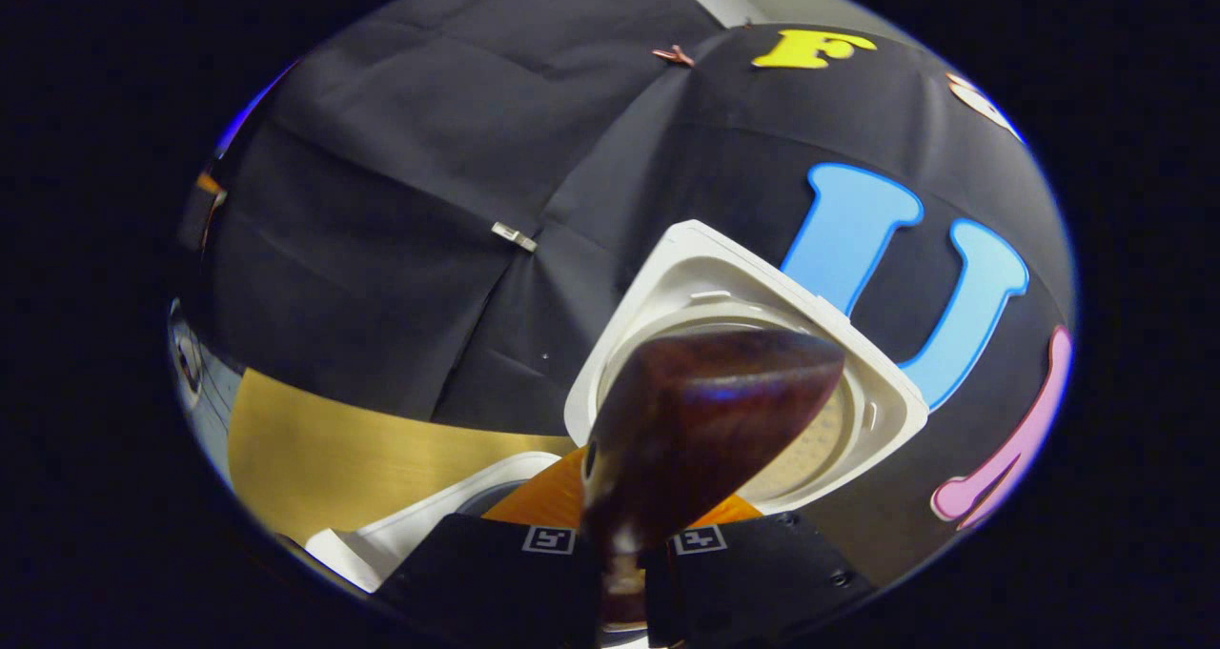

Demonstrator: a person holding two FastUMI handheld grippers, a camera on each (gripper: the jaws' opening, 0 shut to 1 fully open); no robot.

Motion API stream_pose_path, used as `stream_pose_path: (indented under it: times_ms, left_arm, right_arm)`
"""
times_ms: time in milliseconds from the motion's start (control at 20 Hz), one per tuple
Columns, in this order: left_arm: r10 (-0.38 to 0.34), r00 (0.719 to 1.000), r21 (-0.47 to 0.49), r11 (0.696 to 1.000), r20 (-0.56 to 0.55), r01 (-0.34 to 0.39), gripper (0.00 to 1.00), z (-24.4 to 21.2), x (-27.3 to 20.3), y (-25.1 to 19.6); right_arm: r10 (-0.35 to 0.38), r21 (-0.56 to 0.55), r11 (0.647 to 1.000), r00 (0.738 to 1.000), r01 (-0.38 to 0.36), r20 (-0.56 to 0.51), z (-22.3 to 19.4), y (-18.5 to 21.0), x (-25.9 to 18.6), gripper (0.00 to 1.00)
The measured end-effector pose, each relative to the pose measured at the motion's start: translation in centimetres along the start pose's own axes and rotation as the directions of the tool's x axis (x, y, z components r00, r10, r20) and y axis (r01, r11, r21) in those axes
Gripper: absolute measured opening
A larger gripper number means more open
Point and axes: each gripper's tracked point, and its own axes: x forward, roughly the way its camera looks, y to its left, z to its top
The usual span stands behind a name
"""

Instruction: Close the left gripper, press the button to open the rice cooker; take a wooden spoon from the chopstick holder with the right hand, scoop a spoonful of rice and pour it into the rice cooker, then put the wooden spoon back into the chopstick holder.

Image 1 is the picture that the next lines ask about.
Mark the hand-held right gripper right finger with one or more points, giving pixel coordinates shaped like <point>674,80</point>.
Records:
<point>753,573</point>

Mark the white rice cooker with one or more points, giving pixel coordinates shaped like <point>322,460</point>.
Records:
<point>686,277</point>

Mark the brown wooden spoon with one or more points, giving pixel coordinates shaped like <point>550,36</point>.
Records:
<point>696,420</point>

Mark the black backdrop cloth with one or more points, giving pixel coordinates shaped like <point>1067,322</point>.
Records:
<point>400,201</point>

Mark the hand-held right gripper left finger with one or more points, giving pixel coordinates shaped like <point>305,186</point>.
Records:
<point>496,573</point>

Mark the silver cloth clip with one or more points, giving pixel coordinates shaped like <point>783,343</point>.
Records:
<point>515,237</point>

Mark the copper cloth clip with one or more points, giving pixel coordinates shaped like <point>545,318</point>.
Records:
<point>673,55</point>

